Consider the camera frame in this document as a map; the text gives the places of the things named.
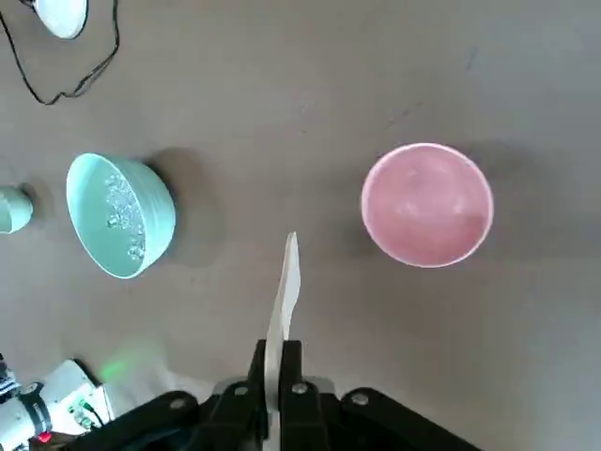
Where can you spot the small green bowl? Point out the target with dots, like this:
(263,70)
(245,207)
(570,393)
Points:
(16,209)

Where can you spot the large green bowl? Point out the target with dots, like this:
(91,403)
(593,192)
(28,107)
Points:
(157,206)

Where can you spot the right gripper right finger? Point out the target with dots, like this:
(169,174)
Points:
(305,423)

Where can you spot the pink bowl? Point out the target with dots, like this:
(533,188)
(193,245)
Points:
(422,211)

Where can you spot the clear plastic crystals pile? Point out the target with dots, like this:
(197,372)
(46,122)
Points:
(124,206)

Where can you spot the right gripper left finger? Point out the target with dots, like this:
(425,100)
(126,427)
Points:
(220,423)

